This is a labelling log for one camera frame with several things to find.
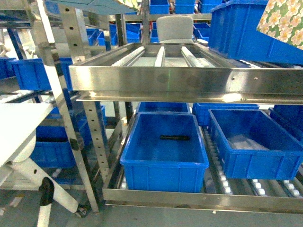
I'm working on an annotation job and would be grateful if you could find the flower gift bag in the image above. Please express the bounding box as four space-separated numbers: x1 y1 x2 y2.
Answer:
51 0 139 15
257 0 303 50

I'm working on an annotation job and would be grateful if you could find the black marker in bin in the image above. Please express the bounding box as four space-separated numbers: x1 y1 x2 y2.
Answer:
160 135 190 141

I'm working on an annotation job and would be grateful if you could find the blue bin lower centre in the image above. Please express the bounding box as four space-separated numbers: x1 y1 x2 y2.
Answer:
120 112 209 193

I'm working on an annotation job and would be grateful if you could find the stainless steel flow rack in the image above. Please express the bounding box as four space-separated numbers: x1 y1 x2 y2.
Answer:
0 0 303 213

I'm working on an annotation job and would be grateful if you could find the grey office chair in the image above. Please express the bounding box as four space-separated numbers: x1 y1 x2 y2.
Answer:
156 15 194 44

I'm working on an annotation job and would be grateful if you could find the blue bin lower right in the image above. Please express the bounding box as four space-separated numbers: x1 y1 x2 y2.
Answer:
208 109 303 180

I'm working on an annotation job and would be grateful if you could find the large blue plastic bin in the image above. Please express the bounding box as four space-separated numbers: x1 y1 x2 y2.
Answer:
208 0 303 65

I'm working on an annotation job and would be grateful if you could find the white folding table leg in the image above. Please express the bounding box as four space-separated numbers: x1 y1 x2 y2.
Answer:
0 103 87 227

